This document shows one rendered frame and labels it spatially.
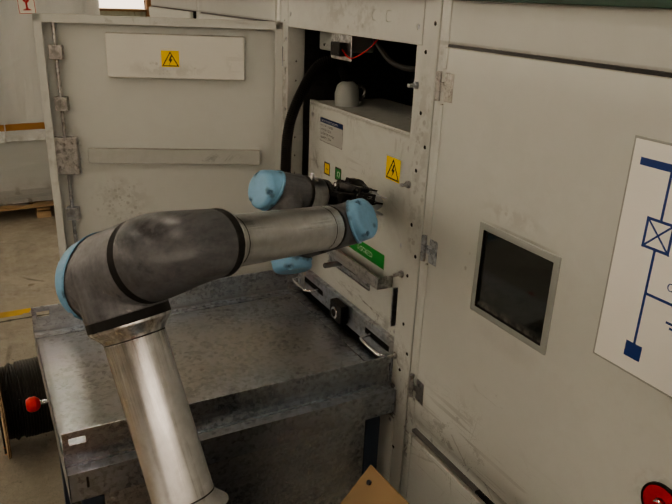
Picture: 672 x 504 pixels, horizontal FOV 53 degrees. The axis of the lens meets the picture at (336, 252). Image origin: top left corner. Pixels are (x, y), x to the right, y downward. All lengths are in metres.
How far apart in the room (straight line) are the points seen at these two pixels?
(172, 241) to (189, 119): 1.07
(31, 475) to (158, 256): 1.98
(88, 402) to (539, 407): 0.90
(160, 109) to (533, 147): 1.14
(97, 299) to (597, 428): 0.71
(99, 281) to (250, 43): 1.09
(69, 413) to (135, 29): 0.97
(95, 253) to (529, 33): 0.69
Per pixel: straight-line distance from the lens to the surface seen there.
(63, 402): 1.53
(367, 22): 1.46
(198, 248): 0.87
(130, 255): 0.87
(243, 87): 1.89
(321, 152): 1.76
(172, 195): 1.96
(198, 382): 1.54
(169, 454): 0.97
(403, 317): 1.43
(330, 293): 1.78
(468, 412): 1.28
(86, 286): 0.94
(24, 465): 2.83
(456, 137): 1.18
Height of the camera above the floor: 1.65
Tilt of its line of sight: 21 degrees down
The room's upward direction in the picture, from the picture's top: 2 degrees clockwise
